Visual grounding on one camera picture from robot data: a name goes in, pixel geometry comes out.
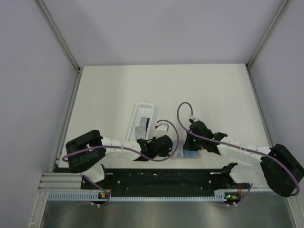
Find beige card holder wallet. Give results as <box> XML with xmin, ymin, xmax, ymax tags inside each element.
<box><xmin>177</xmin><ymin>141</ymin><xmax>200</xmax><ymax>159</ymax></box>

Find clear plastic card tray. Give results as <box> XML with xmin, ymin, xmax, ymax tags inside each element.
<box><xmin>126</xmin><ymin>102</ymin><xmax>154</xmax><ymax>141</ymax></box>

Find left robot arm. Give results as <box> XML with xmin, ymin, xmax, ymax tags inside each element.
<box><xmin>61</xmin><ymin>130</ymin><xmax>173</xmax><ymax>188</ymax></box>

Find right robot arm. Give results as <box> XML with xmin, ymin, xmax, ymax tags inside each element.
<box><xmin>184</xmin><ymin>119</ymin><xmax>304</xmax><ymax>198</ymax></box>

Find striped card in tray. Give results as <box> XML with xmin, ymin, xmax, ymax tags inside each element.
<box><xmin>135</xmin><ymin>117</ymin><xmax>151</xmax><ymax>140</ymax></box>

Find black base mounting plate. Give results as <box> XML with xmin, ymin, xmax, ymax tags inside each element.
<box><xmin>80</xmin><ymin>168</ymin><xmax>254</xmax><ymax>198</ymax></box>

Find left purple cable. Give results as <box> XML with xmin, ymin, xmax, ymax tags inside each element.
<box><xmin>61</xmin><ymin>119</ymin><xmax>180</xmax><ymax>162</ymax></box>

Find purple cable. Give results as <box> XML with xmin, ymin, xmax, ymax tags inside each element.
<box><xmin>177</xmin><ymin>102</ymin><xmax>300</xmax><ymax>196</ymax></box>
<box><xmin>61</xmin><ymin>119</ymin><xmax>180</xmax><ymax>162</ymax></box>

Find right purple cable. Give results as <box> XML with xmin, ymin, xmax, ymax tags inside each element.
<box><xmin>177</xmin><ymin>102</ymin><xmax>300</xmax><ymax>196</ymax></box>

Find grey slotted cable duct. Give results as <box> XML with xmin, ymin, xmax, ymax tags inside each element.
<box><xmin>48</xmin><ymin>191</ymin><xmax>235</xmax><ymax>202</ymax></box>

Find left aluminium frame post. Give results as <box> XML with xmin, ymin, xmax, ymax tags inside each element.
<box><xmin>35</xmin><ymin>0</ymin><xmax>81</xmax><ymax>72</ymax></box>

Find aluminium frame post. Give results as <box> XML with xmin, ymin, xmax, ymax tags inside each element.
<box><xmin>246</xmin><ymin>0</ymin><xmax>292</xmax><ymax>69</ymax></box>
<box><xmin>35</xmin><ymin>0</ymin><xmax>81</xmax><ymax>72</ymax></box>

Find right aluminium frame post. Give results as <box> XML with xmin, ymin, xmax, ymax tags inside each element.
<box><xmin>246</xmin><ymin>0</ymin><xmax>292</xmax><ymax>69</ymax></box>

